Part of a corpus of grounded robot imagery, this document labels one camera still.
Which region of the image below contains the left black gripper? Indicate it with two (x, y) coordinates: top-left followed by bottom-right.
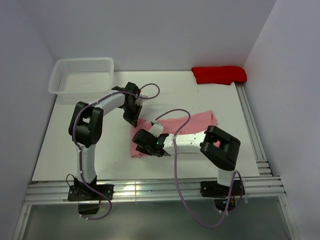
(121, 102), (142, 127)

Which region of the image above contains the pink t shirt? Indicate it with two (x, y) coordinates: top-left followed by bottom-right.
(130, 110), (218, 158)

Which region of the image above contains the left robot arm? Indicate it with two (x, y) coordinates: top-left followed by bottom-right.
(68, 82), (148, 200)

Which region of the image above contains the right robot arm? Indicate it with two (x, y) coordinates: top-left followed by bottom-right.
(132, 125), (241, 195)

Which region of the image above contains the white plastic basket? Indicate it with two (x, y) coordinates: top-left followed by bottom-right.
(48, 57), (114, 104)

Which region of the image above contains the red folded t shirt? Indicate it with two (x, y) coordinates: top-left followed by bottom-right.
(191, 66), (247, 85)

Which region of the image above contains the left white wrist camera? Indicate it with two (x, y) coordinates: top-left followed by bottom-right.
(134, 96), (148, 106)

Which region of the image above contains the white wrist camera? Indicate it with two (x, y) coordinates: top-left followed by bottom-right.
(134, 96), (148, 106)
(149, 120), (164, 138)

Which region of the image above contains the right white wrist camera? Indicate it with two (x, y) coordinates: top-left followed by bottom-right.
(149, 120), (164, 138)

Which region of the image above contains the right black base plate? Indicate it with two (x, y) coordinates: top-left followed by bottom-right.
(200, 179), (246, 198)

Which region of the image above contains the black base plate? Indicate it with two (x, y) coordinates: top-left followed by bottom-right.
(200, 179), (246, 198)
(67, 184), (114, 202)

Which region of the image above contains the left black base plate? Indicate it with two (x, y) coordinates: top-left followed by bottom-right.
(67, 184), (114, 202)

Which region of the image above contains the aluminium right side rail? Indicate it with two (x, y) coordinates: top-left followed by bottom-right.
(235, 83), (273, 177)

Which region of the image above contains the aluminium front rail frame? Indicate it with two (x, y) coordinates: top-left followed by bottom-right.
(13, 176), (301, 240)

